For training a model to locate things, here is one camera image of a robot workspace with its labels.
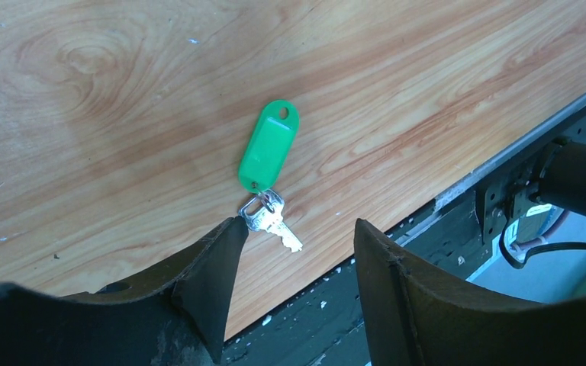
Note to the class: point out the small silver key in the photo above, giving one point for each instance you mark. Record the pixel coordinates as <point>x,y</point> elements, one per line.
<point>263,212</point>

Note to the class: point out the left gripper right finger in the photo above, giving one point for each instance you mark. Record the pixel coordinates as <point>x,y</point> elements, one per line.
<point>418,314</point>

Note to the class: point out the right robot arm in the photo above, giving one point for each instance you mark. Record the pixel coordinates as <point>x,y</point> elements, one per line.
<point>557,177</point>

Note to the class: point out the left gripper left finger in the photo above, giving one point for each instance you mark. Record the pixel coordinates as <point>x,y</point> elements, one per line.
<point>172,313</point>

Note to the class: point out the green key tag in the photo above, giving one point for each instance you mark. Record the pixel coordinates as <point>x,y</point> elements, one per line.
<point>269,145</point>

